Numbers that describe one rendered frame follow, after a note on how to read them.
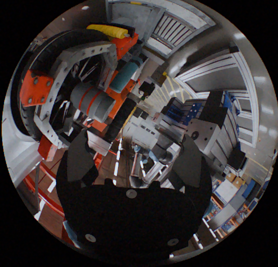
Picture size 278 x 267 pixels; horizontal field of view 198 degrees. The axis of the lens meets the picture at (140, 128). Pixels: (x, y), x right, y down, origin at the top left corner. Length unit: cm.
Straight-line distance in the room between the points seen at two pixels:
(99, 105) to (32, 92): 29
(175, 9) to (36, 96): 79
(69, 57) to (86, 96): 22
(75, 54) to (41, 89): 12
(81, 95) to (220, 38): 95
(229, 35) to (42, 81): 91
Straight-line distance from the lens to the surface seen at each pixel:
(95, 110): 40
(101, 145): 28
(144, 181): 103
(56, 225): 696
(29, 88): 22
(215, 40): 84
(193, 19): 74
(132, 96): 25
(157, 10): 74
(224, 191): 592
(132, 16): 75
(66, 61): 26
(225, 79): 78
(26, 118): 36
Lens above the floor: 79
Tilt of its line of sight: 6 degrees up
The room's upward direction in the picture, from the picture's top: 147 degrees counter-clockwise
